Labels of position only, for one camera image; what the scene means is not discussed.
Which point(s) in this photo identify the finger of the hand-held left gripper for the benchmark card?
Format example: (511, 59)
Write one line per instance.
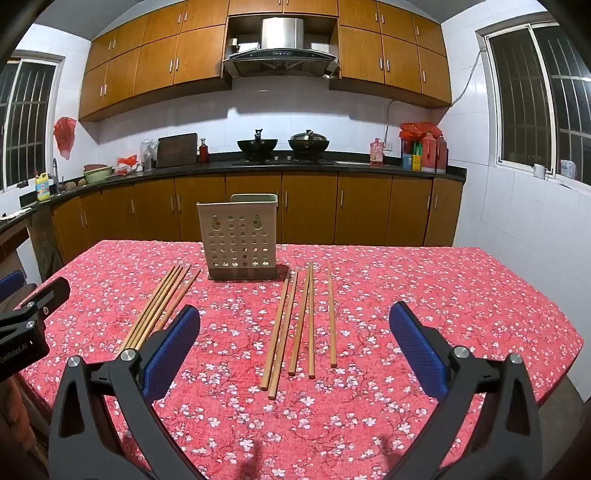
(11, 282)
(48, 295)

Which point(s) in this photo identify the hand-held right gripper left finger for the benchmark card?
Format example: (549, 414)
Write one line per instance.
(171, 353)

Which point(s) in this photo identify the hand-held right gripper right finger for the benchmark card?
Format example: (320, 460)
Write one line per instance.
(418, 353)

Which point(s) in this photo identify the wooden chopstick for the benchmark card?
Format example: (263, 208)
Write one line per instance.
(275, 333)
(167, 300)
(331, 318)
(301, 318)
(162, 300)
(178, 300)
(152, 302)
(311, 332)
(283, 336)
(157, 300)

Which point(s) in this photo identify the beige perforated utensil holder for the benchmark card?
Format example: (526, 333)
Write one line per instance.
(238, 240)

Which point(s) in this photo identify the red floral tablecloth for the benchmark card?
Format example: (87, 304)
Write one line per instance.
(392, 286)

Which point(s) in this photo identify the yellow bottle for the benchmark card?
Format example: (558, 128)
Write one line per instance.
(42, 188)

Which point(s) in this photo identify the sink faucet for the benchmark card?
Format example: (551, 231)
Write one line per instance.
(55, 168)

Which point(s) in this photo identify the green basin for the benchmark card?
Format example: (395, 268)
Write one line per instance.
(98, 175)

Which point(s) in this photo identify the red plastic bag on counter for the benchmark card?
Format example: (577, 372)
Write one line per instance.
(126, 165)

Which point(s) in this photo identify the clear plastic container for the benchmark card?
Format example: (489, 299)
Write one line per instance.
(149, 154)

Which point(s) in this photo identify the wooden base cabinets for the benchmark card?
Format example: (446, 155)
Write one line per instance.
(309, 207)

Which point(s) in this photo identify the black kitchen countertop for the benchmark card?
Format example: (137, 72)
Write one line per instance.
(212, 167)

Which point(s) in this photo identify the dark cutting board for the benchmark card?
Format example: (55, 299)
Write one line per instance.
(176, 150)

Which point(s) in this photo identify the red oil jug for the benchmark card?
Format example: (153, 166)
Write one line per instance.
(436, 154)

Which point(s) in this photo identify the red bottle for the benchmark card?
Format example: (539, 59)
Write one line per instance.
(204, 152)

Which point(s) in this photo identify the pink detergent bottle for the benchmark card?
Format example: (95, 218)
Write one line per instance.
(376, 153)

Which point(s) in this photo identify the white cup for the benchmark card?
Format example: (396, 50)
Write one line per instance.
(539, 170)

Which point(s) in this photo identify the gas stove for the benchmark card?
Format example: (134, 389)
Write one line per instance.
(281, 161)

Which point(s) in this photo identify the red bag over jugs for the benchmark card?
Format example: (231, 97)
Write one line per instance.
(415, 129)

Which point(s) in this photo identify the black wok with lid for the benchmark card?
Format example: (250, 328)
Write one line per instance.
(308, 143)

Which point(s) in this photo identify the white bottle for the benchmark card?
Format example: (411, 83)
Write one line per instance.
(568, 170)

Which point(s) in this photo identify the large barred window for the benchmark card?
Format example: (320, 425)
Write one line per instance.
(540, 97)

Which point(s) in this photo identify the steel range hood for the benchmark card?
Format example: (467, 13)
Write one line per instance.
(279, 55)

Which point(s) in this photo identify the red plastic bag on wall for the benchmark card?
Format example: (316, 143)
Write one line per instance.
(64, 134)

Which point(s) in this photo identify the wooden wall cabinets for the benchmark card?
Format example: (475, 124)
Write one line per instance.
(152, 64)

